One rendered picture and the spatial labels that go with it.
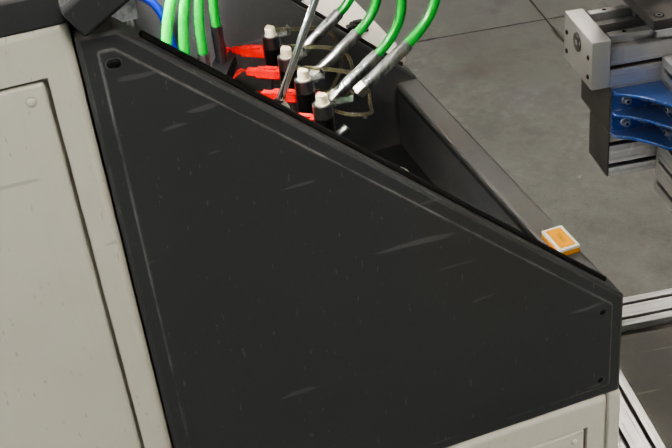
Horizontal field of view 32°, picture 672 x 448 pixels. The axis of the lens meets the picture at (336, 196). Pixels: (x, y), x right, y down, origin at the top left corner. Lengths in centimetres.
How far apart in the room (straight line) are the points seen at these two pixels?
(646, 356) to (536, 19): 209
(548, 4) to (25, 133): 353
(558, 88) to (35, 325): 288
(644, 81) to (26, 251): 121
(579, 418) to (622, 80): 67
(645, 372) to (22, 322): 156
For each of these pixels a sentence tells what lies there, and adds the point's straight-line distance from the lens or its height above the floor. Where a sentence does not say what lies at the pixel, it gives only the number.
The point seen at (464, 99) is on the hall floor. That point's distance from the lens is 386.
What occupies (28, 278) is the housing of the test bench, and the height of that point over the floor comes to 121.
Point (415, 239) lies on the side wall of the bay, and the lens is 129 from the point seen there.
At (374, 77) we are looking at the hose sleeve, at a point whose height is 115.
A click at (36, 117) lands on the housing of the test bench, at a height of 138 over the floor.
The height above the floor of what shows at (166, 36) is 127.
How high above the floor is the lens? 188
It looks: 33 degrees down
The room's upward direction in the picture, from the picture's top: 7 degrees counter-clockwise
